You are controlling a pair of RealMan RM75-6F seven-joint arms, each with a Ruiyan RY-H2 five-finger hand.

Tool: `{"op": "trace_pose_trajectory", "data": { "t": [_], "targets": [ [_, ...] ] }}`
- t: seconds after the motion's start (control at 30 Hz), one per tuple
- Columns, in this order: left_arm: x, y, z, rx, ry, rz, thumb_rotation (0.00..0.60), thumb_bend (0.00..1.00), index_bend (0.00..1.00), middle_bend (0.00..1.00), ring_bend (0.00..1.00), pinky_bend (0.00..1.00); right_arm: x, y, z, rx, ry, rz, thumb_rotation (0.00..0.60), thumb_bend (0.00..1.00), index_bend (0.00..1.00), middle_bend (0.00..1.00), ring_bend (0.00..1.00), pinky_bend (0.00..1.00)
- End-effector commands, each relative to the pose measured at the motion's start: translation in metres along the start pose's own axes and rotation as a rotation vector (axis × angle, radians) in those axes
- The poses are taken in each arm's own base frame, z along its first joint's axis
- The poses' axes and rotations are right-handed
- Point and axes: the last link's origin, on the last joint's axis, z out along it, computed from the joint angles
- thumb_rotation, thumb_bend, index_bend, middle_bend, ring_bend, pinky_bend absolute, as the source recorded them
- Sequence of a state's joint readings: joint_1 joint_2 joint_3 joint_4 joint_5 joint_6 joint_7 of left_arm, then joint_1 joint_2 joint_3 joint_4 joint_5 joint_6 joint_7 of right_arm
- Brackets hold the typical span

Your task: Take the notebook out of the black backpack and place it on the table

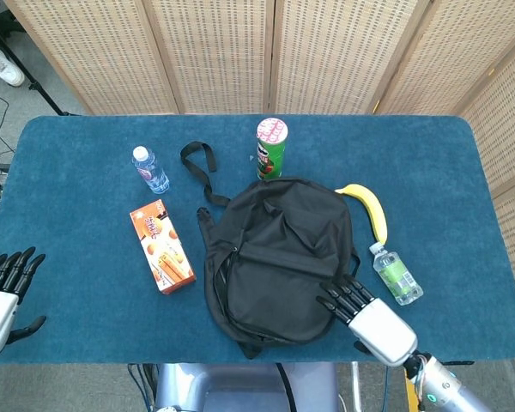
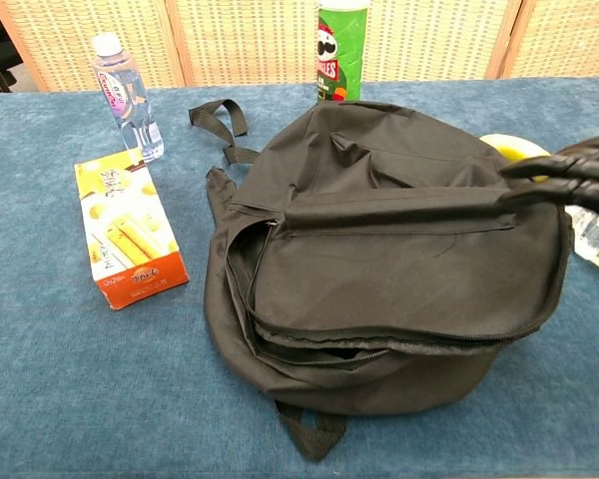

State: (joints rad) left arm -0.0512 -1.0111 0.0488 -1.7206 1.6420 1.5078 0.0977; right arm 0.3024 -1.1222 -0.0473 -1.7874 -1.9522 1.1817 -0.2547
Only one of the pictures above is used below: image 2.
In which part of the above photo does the black fabric backpack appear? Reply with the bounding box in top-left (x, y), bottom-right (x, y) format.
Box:
top-left (188, 98), bottom-right (576, 463)

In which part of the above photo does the clear bottle green label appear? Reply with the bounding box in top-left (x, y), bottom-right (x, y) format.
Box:
top-left (563, 203), bottom-right (599, 281)

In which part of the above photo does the black chair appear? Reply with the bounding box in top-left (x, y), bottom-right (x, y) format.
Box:
top-left (0, 0), bottom-right (25, 94)

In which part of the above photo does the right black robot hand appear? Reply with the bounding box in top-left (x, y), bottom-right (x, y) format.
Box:
top-left (497, 133), bottom-right (599, 220)

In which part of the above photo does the orange yellow snack box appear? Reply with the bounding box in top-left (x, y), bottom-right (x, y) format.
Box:
top-left (74, 147), bottom-right (191, 311)

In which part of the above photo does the green Pringles can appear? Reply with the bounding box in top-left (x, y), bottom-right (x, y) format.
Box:
top-left (315, 0), bottom-right (370, 105)

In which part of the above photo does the clear water bottle pink label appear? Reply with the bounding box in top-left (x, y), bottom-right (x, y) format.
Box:
top-left (90, 31), bottom-right (166, 165)

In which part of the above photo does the yellow banana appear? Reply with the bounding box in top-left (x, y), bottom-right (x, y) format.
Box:
top-left (478, 133), bottom-right (553, 184)

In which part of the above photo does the blue table cloth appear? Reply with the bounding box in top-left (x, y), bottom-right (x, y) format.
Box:
top-left (0, 75), bottom-right (599, 479)

